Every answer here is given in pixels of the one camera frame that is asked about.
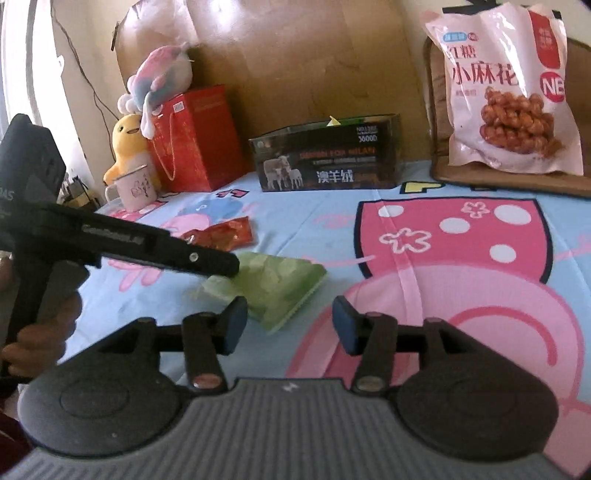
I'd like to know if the large pink snack bag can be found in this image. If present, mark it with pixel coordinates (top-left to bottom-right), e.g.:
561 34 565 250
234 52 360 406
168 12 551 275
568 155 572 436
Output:
424 1 587 178

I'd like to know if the pink and blue plush toy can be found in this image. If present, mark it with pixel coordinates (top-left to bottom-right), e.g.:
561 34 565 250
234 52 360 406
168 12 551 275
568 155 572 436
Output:
116 41 195 140

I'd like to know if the brown cardboard sheet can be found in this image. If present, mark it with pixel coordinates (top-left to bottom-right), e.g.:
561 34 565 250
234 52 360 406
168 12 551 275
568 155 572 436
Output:
115 0 435 177

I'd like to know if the red snack packet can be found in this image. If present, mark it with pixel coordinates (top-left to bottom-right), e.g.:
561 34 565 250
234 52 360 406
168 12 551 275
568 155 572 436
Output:
182 217 256 253

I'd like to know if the cartoon printed blanket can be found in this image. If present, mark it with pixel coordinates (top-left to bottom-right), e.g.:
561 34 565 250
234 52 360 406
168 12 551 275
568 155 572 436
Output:
28 157 591 480

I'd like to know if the wooden chair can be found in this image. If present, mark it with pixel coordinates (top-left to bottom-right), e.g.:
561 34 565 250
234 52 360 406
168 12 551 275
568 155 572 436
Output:
422 34 591 200

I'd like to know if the white curtain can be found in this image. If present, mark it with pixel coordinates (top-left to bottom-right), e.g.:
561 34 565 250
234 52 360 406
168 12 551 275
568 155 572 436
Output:
0 0 58 139

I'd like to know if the black box with sheep print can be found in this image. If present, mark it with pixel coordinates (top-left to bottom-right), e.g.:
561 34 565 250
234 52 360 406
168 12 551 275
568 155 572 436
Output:
248 113 403 193

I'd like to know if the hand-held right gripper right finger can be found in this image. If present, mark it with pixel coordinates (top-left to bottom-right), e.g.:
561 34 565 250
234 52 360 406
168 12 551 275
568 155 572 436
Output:
332 295 482 396

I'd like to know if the pale green snack packet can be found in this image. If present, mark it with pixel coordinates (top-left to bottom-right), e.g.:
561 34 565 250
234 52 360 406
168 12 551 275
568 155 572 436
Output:
198 251 329 335

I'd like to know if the black cable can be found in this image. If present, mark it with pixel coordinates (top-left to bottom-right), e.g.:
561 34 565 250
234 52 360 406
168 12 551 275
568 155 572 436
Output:
51 0 118 127

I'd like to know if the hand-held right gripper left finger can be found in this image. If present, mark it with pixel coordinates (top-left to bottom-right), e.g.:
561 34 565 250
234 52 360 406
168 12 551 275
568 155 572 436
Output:
107 295 250 394

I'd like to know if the pile of dark clutter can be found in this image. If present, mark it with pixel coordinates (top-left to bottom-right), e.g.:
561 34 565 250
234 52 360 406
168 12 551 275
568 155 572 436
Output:
58 173 105 210

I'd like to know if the red gift bag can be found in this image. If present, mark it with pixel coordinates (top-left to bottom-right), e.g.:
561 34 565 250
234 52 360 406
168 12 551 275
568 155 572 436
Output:
147 84 248 195

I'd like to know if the dark red clothing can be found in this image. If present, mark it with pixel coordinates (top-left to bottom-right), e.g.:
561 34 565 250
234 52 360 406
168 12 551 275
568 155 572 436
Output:
0 408 31 464

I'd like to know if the yellow plush duck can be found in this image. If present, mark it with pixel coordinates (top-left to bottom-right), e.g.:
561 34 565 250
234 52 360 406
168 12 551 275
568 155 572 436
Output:
102 114 163 193

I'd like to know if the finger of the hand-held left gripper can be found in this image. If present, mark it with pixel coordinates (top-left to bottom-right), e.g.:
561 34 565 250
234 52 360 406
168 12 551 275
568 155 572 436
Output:
150 230 242 279

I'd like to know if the person's left hand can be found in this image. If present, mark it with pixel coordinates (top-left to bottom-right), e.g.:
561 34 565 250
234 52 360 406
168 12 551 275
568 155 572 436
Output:
0 293 84 378

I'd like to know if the pink enamel mug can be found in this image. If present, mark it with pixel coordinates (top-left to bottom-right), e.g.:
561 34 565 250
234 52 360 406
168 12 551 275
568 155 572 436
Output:
104 164 158 211

